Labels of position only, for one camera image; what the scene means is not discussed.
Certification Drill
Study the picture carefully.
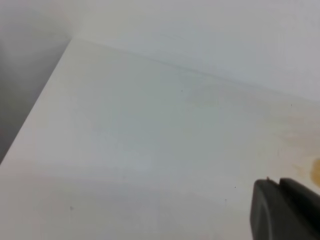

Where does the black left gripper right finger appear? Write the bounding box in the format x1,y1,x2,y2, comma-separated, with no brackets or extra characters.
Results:
279,178,320,213

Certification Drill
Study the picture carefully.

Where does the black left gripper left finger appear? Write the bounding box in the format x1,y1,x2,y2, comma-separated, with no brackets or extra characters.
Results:
250,179,320,240

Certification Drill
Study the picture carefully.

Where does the brown coffee stain puddle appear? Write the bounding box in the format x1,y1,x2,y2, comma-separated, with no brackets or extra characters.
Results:
294,157,320,187

